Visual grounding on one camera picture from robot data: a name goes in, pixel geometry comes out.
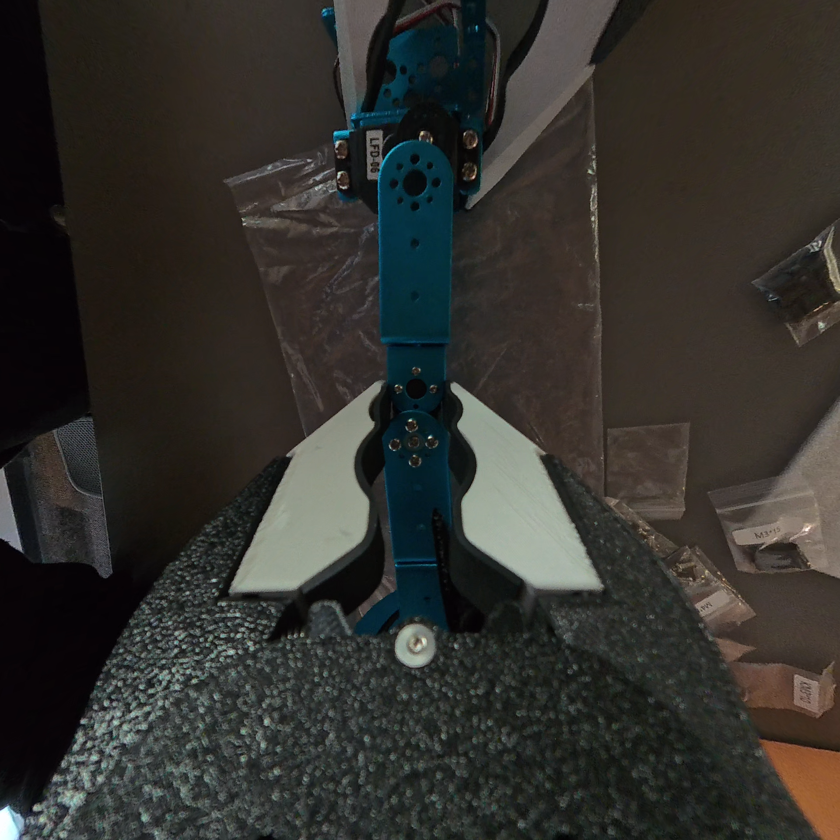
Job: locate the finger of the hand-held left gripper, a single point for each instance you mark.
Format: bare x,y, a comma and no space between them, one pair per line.
351,39
558,65

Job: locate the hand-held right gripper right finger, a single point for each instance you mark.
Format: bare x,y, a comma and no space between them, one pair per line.
525,525

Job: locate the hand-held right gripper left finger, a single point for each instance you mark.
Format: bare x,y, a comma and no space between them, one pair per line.
302,525

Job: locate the blue servo bracket assembly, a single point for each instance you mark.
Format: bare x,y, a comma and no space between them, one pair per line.
420,65

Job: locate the blue toy robot arm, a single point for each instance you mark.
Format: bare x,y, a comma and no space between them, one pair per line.
417,295

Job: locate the grey desk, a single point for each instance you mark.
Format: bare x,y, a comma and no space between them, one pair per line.
164,262

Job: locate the pile of small screw bags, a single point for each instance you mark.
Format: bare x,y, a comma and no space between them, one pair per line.
646,466

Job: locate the large clear plastic bag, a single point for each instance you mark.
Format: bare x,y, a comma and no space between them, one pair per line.
315,262

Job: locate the black office chair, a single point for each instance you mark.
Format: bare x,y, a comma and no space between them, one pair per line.
72,499

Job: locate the small bag of black parts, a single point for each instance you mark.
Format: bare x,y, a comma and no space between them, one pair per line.
797,295

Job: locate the orange cardboard box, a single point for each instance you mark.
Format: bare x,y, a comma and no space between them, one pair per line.
807,794

